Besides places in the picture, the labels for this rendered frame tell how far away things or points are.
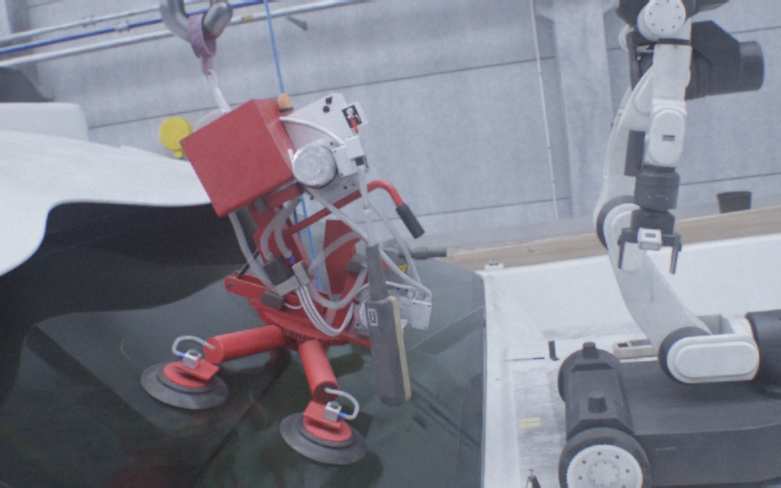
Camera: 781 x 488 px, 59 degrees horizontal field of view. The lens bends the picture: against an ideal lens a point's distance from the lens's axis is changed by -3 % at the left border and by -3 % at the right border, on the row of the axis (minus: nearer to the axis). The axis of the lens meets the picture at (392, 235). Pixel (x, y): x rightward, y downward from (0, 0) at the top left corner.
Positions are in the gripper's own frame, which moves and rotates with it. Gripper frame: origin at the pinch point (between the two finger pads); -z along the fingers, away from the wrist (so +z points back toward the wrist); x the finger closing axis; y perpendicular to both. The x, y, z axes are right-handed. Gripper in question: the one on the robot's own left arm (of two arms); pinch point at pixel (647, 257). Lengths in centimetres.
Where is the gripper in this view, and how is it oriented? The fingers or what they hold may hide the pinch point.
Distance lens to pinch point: 158.9
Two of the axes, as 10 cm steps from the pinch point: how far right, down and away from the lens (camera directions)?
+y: -2.2, 1.8, -9.6
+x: -9.7, -1.0, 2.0
